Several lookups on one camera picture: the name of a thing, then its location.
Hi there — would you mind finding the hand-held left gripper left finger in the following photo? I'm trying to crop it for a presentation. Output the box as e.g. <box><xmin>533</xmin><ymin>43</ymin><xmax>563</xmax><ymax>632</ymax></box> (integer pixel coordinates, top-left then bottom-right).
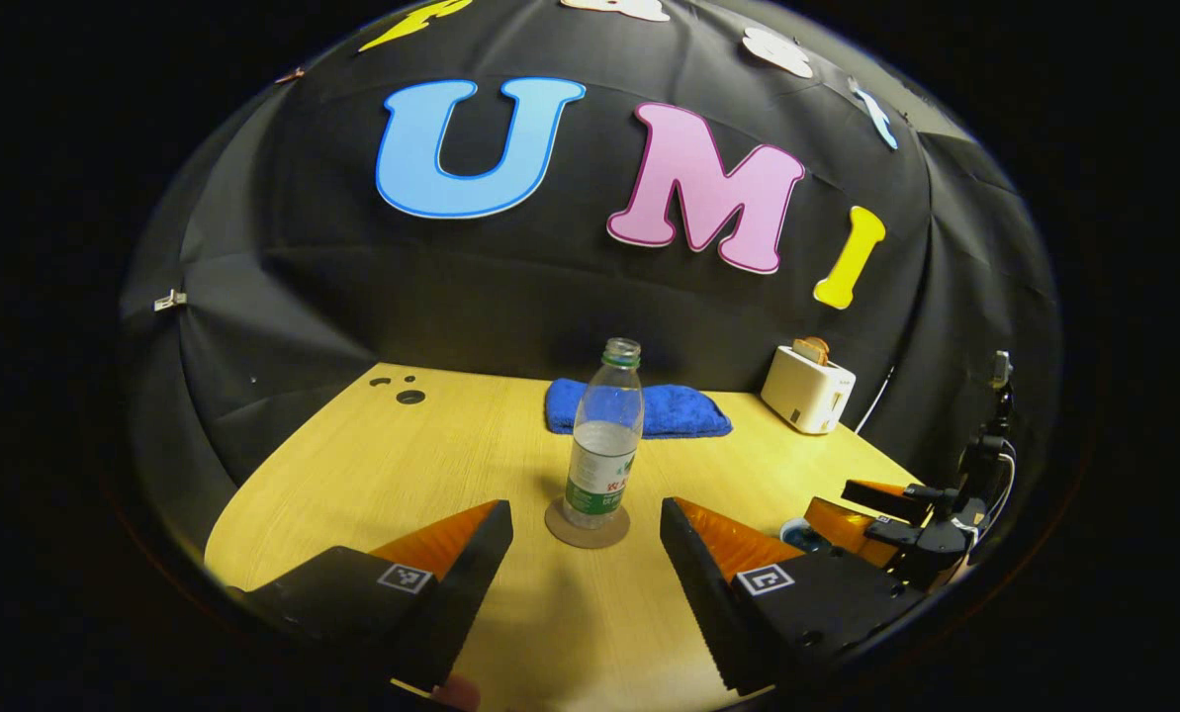
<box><xmin>228</xmin><ymin>499</ymin><xmax>515</xmax><ymax>693</ymax></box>

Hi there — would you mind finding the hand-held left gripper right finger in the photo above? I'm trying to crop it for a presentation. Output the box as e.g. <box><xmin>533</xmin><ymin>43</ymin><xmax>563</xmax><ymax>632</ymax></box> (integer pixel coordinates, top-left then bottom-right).
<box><xmin>660</xmin><ymin>497</ymin><xmax>932</xmax><ymax>696</ymax></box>

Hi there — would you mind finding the round brown coaster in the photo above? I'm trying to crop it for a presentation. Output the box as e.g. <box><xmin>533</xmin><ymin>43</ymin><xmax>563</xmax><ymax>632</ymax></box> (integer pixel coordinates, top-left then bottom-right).
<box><xmin>544</xmin><ymin>494</ymin><xmax>632</xmax><ymax>550</ymax></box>

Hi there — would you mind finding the clear plastic water bottle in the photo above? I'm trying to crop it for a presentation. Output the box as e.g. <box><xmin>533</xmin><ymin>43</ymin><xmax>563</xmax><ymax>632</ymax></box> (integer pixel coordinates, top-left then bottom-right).
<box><xmin>562</xmin><ymin>337</ymin><xmax>645</xmax><ymax>530</ymax></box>

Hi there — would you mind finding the white toaster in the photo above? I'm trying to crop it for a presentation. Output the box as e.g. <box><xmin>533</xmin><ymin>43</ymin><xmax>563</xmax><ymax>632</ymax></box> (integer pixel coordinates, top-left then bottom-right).
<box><xmin>760</xmin><ymin>345</ymin><xmax>858</xmax><ymax>435</ymax></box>

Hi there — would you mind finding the blue folded towel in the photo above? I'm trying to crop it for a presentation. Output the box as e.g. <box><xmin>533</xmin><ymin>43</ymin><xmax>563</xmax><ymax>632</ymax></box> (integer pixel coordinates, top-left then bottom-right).
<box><xmin>545</xmin><ymin>378</ymin><xmax>734</xmax><ymax>440</ymax></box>

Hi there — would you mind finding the black backdrop cloth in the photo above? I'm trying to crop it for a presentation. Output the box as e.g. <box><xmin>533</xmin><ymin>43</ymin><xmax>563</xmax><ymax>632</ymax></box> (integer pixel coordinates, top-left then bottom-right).
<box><xmin>120</xmin><ymin>0</ymin><xmax>1063</xmax><ymax>555</ymax></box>

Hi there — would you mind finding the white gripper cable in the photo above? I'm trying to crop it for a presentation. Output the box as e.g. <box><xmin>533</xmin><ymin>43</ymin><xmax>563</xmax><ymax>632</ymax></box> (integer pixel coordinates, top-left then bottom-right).
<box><xmin>975</xmin><ymin>445</ymin><xmax>1019</xmax><ymax>540</ymax></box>

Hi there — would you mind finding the white toaster cable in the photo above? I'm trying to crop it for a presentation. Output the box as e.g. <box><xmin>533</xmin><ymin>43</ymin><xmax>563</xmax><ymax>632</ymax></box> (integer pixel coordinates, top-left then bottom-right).
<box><xmin>854</xmin><ymin>366</ymin><xmax>895</xmax><ymax>436</ymax></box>

